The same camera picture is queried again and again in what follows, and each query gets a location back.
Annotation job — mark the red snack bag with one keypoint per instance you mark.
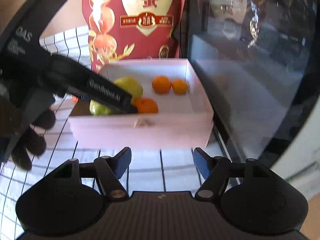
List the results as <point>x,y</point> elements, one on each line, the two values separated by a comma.
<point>150,17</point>

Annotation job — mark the small yellow-green pear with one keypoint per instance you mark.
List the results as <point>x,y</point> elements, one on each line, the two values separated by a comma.
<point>98,110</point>

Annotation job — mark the person's left hand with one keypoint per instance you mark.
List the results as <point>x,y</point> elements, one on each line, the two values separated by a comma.
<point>35,142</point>

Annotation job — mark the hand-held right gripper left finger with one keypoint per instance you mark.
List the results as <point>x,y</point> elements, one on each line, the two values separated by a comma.
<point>123,163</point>

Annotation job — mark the glass-sided computer case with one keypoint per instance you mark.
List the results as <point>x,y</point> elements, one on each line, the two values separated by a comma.
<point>250,80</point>

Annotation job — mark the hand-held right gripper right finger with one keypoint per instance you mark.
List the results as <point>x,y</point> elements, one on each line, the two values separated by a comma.
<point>201,163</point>

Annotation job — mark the large yellow-green pear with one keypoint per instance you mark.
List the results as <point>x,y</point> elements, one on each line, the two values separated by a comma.
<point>132,86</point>

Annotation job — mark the yellowish mandarin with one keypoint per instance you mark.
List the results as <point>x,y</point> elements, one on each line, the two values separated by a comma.
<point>180,86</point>

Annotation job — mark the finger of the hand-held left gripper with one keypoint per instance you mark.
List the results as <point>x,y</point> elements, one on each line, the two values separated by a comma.
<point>130,108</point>

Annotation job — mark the white black-grid tablecloth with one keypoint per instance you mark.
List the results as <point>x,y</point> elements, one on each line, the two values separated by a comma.
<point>175,160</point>

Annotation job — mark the pink cardboard box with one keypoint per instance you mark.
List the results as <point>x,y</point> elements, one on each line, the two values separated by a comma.
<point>150,135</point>

